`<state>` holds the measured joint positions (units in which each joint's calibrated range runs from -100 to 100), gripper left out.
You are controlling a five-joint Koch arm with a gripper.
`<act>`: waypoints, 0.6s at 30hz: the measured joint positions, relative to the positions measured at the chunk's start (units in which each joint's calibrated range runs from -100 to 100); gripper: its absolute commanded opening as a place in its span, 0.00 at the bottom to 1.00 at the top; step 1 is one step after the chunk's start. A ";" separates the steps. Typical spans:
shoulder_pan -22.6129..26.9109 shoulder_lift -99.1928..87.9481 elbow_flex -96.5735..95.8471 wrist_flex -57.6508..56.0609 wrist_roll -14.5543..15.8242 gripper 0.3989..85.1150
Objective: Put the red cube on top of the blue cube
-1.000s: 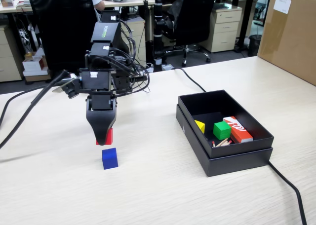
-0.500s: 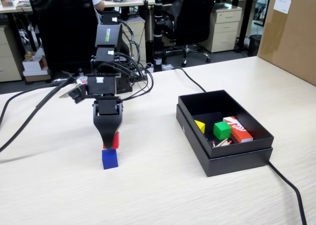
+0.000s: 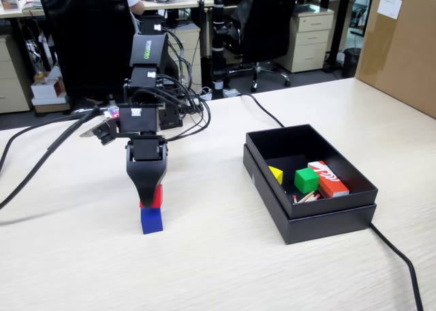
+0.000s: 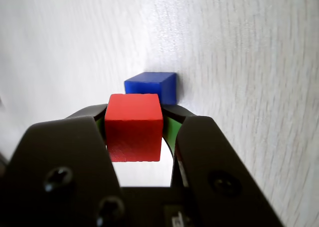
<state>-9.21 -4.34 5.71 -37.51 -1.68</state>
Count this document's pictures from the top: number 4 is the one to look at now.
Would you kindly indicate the blue wooden cube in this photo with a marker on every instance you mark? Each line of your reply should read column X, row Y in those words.
column 147, row 86

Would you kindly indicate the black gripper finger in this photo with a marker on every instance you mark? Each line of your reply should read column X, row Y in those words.
column 211, row 162
column 62, row 149

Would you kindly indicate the red wooden cube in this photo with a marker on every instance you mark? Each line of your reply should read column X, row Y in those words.
column 134, row 130

